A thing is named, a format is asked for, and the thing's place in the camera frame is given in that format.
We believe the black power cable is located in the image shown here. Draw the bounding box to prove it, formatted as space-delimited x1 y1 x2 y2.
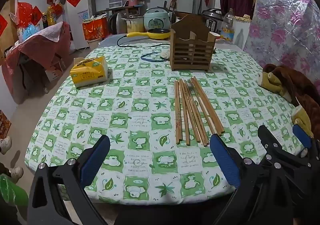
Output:
117 34 171 48

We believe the white refrigerator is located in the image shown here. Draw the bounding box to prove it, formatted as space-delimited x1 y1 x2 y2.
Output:
65 0 97 50

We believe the white sneaker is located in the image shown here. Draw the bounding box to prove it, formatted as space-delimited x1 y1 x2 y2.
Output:
0 136 12 154
9 166 24 183

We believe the clear plastic bottle yellow label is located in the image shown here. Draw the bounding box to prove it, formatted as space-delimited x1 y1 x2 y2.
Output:
220 8 236 42

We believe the red plastic bag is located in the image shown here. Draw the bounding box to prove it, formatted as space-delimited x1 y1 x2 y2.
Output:
16 2 43 25

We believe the wooden slatted chopstick holder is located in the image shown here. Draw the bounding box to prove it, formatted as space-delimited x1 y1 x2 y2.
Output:
170 14 217 72

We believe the light green rice cooker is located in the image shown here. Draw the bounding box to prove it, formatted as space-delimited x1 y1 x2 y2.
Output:
144 8 171 32

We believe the yellow electric frying pan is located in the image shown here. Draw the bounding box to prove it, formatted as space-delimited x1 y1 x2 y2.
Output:
126 28 171 40

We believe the red gift box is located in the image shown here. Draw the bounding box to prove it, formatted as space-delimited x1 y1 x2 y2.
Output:
82 18 109 41

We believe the row of wooden chopsticks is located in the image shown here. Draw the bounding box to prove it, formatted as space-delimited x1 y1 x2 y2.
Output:
175 76 225 147

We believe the black silver pressure cooker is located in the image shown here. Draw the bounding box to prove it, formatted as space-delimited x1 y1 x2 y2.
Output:
202 8 224 35

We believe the red plastic covered table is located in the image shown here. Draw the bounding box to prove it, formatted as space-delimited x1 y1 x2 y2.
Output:
5 22 72 95

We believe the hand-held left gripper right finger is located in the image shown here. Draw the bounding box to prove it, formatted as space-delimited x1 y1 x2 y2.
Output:
209 134 294 225

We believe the red printed box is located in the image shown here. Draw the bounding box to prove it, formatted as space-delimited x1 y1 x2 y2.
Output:
0 110 12 138

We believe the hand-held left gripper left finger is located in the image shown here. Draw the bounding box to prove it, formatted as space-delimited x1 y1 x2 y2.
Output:
27 135 111 225

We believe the stainless steel kettle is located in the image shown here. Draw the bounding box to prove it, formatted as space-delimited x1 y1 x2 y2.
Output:
109 12 126 35

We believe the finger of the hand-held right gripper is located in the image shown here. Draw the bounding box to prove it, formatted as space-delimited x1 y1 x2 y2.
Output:
257 125 300 166
292 124 320 163

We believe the brown yellow plush cloth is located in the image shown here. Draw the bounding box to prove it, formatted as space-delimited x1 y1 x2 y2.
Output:
259 63 320 138

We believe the yellow tissue pack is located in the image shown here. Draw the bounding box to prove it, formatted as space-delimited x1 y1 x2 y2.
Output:
70 56 109 88

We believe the blue cord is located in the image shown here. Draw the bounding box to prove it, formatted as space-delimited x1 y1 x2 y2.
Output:
140 52 167 62

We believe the blue packet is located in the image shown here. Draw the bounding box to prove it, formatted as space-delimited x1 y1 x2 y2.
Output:
19 23 40 42

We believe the yellow cooking oil bottle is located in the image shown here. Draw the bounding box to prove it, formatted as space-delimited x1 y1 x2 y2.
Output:
46 6 57 27

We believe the pink floral foil cover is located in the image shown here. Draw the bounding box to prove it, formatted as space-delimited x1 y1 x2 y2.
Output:
244 0 320 80

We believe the cream pot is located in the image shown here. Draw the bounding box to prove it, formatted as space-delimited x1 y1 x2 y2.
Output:
126 16 145 33

